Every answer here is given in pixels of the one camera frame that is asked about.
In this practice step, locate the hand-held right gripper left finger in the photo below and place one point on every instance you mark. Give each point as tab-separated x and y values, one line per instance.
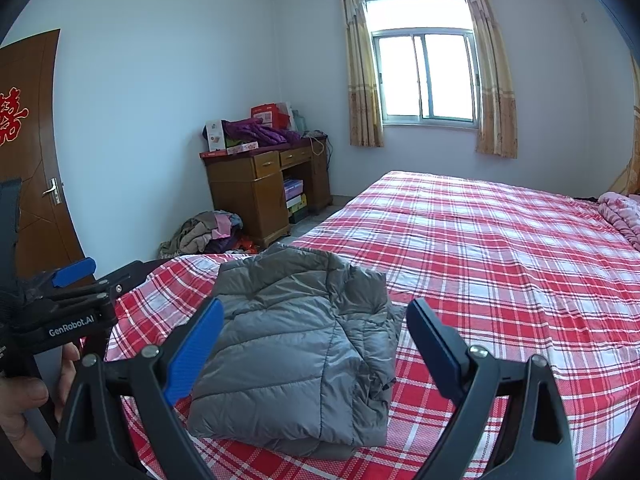
195	350

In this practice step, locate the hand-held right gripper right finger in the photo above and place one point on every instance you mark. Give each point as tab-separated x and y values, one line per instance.
440	350

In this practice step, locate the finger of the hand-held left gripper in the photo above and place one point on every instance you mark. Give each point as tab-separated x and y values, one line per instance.
125	272
75	269

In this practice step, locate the grey puffer jacket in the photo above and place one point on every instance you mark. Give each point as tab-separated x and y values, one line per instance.
300	340

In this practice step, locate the pile of clothes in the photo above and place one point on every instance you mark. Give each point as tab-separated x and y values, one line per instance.
205	232

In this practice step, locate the person's left hand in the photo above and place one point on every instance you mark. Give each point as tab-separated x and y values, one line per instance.
20	400

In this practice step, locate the bed with red plaid sheet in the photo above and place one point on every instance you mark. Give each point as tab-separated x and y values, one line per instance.
500	260

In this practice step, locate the brown wooden door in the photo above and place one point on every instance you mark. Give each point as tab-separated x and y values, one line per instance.
35	160

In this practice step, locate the brown wooden desk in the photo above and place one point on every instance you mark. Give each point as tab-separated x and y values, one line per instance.
240	195

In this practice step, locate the flat red box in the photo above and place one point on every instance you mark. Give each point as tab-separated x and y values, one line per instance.
212	154

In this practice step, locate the red paper door decoration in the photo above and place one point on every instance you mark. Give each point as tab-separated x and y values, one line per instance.
12	117

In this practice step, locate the white cardboard box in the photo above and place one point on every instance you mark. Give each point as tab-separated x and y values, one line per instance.
216	136

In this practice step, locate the dark green box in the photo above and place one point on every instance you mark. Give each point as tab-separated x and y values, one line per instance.
299	215

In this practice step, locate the flat colourful box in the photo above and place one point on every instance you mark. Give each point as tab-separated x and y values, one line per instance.
242	148

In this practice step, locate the yellow box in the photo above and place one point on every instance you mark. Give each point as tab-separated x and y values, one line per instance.
297	202

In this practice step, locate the purple box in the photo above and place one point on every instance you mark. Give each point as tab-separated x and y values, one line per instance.
294	189

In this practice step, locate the purple puffer jacket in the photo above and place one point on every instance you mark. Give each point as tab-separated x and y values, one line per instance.
260	132

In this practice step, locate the red cardboard box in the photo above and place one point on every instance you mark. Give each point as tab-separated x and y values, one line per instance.
267	116

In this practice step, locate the pink floral quilt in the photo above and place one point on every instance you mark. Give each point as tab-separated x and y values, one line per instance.
625	215

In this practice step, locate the green bottle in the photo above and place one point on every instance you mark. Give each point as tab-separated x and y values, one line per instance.
298	122

